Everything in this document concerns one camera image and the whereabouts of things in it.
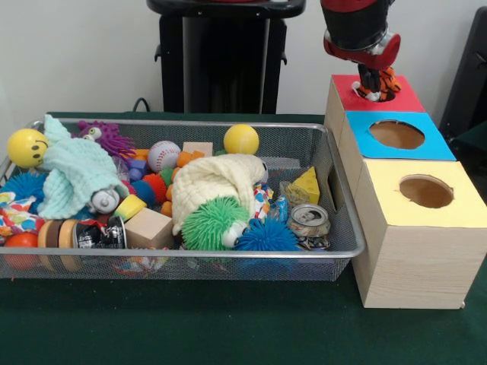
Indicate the black chair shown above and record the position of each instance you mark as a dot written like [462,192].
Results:
[466,76]

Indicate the crushed silver can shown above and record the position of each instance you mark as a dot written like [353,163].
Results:
[308,224]

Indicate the yellow plastic ball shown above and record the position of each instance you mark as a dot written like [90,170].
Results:
[24,148]

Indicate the cream cloth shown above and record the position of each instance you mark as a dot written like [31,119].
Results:
[213,178]

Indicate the plain yellow foam ball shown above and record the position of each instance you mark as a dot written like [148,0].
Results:
[240,139]

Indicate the crushed black can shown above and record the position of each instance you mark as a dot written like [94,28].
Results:
[99,233]

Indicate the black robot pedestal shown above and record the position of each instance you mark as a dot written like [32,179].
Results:
[228,57]

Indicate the green spiky rubber ball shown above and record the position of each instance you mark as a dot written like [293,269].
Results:
[207,226]

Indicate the white baseball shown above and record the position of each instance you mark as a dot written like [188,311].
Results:
[163,156]

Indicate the silver mesh bin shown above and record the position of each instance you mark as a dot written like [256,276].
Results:
[304,266]

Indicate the purple spiky toy with eyes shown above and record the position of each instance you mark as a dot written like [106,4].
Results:
[110,138]

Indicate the light blue cloth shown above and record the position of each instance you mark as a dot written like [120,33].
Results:
[72,175]

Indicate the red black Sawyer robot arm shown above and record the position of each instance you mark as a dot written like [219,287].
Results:
[355,23]

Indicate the wooden box with three holes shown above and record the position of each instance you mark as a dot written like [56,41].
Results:
[418,247]

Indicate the dark green table cloth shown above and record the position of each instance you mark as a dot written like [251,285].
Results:
[472,140]
[190,327]

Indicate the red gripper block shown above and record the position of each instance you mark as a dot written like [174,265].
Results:
[384,57]

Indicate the blue spiky rubber ball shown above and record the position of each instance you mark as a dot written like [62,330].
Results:
[266,237]

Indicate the tiger plush toy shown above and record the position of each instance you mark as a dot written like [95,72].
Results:
[390,83]

